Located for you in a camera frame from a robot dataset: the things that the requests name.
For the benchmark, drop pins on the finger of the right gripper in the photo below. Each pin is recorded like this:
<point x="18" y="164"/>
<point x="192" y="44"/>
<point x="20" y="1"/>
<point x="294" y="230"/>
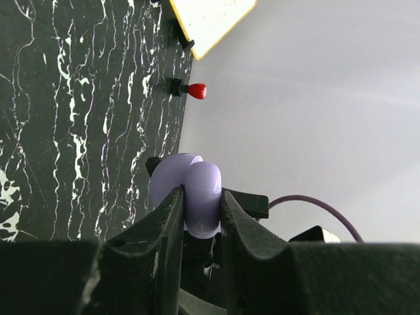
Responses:
<point x="151" y="164"/>
<point x="256" y="206"/>

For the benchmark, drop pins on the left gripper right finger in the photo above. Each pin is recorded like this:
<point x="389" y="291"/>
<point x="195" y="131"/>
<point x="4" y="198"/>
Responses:
<point x="264" y="274"/>

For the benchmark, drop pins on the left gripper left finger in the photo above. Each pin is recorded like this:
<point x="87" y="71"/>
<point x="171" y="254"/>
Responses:
<point x="136" y="272"/>

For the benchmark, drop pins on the purple earbud charging case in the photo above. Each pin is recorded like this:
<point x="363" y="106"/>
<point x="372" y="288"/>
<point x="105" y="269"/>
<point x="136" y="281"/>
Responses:
<point x="202" y="182"/>

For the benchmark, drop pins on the red emergency stop button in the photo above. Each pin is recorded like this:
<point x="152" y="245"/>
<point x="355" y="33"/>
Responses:
<point x="179" y="88"/>

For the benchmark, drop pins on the white whiteboard with wooden frame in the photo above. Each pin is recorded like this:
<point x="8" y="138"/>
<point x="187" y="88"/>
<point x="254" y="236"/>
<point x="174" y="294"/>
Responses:
<point x="207" y="22"/>

